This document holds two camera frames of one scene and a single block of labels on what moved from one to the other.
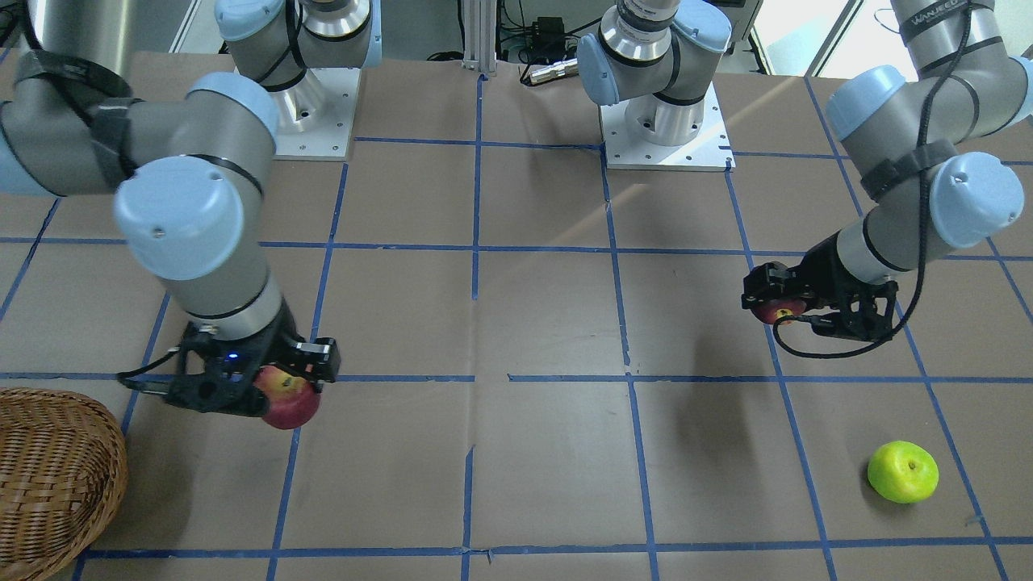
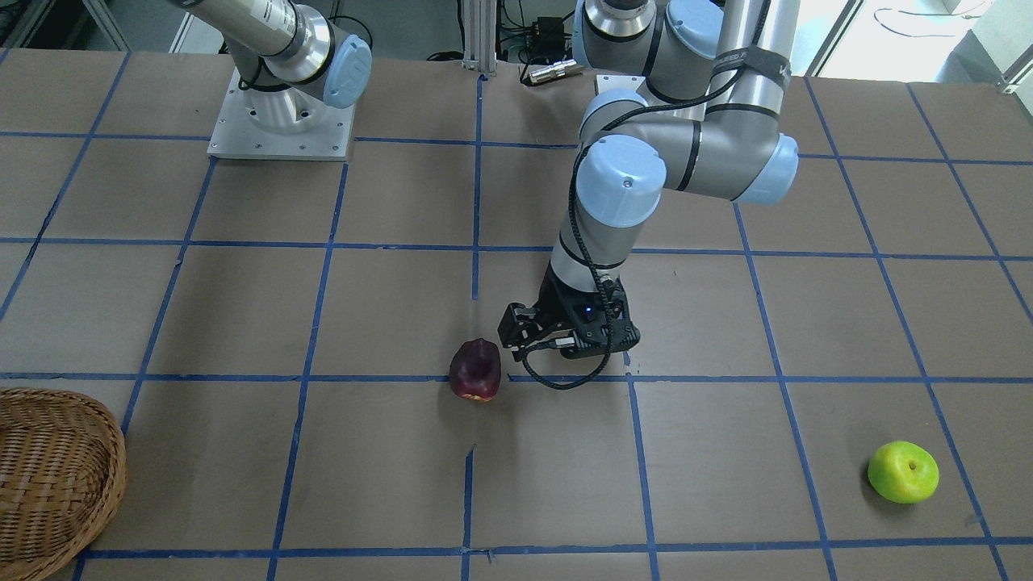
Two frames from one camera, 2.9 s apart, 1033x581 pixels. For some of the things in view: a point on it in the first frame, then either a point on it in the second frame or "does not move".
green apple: x=902 y=471 does not move
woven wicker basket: x=64 y=466 does not move
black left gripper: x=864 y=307 → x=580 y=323
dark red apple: x=769 y=311 → x=475 y=369
